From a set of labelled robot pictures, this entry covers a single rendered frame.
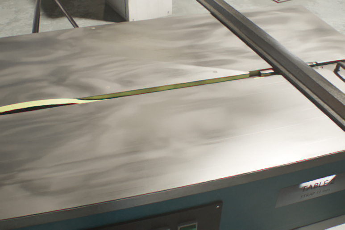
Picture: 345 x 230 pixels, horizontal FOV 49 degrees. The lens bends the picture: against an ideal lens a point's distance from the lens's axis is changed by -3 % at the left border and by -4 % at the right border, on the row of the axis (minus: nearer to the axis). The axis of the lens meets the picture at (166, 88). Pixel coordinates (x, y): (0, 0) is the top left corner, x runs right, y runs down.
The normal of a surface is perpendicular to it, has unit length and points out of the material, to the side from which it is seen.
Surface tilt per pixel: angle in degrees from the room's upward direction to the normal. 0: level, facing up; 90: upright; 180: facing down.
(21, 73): 0
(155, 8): 90
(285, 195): 90
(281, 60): 75
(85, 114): 0
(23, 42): 0
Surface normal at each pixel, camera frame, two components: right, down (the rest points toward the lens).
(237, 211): 0.26, 0.55
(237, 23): -0.90, -0.03
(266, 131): 0.00, -0.83
